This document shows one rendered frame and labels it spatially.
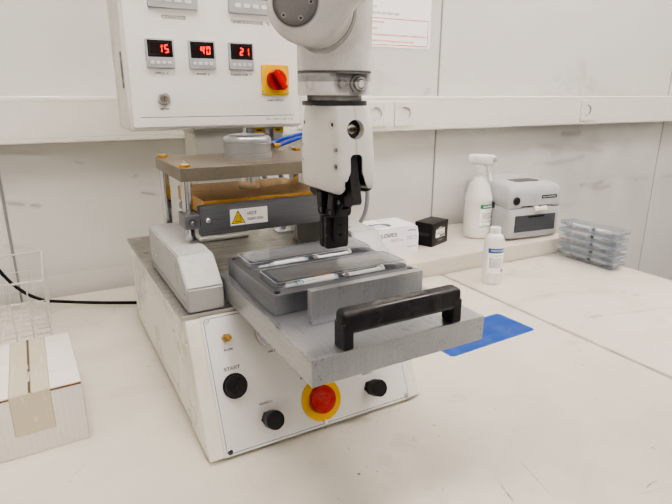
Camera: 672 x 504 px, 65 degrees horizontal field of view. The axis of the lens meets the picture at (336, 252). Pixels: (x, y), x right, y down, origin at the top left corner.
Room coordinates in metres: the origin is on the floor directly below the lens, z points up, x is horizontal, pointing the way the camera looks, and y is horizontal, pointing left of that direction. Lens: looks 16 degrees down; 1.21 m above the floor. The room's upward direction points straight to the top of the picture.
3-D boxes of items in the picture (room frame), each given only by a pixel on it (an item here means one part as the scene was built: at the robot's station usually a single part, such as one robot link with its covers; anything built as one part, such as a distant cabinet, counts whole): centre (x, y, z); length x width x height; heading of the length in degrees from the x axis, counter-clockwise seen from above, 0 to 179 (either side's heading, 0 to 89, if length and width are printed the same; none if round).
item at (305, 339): (0.63, 0.00, 0.97); 0.30 x 0.22 x 0.08; 29
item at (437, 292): (0.51, -0.07, 0.99); 0.15 x 0.02 x 0.04; 119
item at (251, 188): (0.90, 0.14, 1.07); 0.22 x 0.17 x 0.10; 119
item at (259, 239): (0.93, 0.16, 0.93); 0.46 x 0.35 x 0.01; 29
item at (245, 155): (0.94, 0.15, 1.08); 0.31 x 0.24 x 0.13; 119
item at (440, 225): (1.50, -0.28, 0.83); 0.09 x 0.06 x 0.07; 139
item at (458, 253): (1.51, -0.28, 0.77); 0.84 x 0.30 x 0.04; 118
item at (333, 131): (0.63, 0.00, 1.16); 0.10 x 0.08 x 0.11; 30
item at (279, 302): (0.67, 0.02, 0.98); 0.20 x 0.17 x 0.03; 119
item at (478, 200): (1.58, -0.43, 0.92); 0.09 x 0.08 x 0.25; 49
